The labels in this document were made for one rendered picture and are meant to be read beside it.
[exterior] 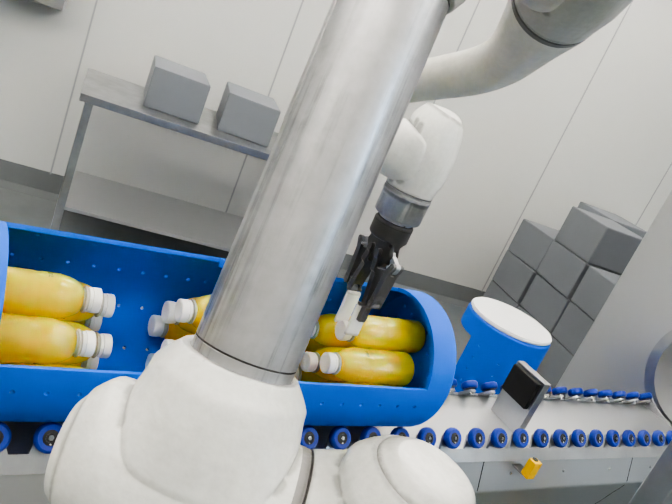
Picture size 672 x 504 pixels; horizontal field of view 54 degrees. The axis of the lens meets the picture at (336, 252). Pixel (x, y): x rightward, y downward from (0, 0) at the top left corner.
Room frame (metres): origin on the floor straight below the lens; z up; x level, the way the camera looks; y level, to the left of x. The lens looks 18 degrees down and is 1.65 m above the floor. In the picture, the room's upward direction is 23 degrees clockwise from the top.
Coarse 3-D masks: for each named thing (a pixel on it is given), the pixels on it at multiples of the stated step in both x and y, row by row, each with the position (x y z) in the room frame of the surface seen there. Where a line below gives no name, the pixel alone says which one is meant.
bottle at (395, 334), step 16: (368, 320) 1.18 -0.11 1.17; (384, 320) 1.20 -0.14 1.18; (400, 320) 1.23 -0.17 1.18; (416, 320) 1.27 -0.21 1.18; (352, 336) 1.15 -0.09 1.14; (368, 336) 1.16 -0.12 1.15; (384, 336) 1.18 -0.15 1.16; (400, 336) 1.20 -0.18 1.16; (416, 336) 1.23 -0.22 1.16; (416, 352) 1.24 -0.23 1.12
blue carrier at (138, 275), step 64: (0, 256) 0.76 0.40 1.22; (64, 256) 0.97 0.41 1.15; (128, 256) 1.01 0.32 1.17; (192, 256) 1.02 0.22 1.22; (0, 320) 0.71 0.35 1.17; (128, 320) 1.05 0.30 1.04; (448, 320) 1.23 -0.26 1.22; (0, 384) 0.70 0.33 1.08; (64, 384) 0.75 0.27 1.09; (320, 384) 0.99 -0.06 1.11; (448, 384) 1.16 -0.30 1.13
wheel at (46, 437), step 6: (42, 426) 0.78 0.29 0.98; (48, 426) 0.79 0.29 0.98; (54, 426) 0.79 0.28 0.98; (60, 426) 0.80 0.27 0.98; (36, 432) 0.78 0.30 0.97; (42, 432) 0.78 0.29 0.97; (48, 432) 0.78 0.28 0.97; (54, 432) 0.79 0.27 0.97; (36, 438) 0.77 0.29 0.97; (42, 438) 0.78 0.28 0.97; (48, 438) 0.78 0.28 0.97; (54, 438) 0.79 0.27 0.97; (36, 444) 0.77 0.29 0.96; (42, 444) 0.77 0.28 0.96; (48, 444) 0.78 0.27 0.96; (42, 450) 0.77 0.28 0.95; (48, 450) 0.77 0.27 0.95
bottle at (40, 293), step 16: (16, 272) 0.81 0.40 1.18; (32, 272) 0.83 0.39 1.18; (48, 272) 0.85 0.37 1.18; (16, 288) 0.80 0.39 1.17; (32, 288) 0.81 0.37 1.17; (48, 288) 0.82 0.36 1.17; (64, 288) 0.84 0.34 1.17; (80, 288) 0.86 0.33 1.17; (16, 304) 0.79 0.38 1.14; (32, 304) 0.81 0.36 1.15; (48, 304) 0.82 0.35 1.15; (64, 304) 0.83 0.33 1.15; (80, 304) 0.85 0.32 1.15
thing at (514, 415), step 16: (512, 368) 1.54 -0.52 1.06; (528, 368) 1.53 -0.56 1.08; (512, 384) 1.52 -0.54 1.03; (528, 384) 1.49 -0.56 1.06; (544, 384) 1.48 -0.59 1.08; (496, 400) 1.55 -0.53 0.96; (512, 400) 1.52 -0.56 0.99; (528, 400) 1.47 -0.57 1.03; (512, 416) 1.50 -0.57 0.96; (528, 416) 1.48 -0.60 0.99
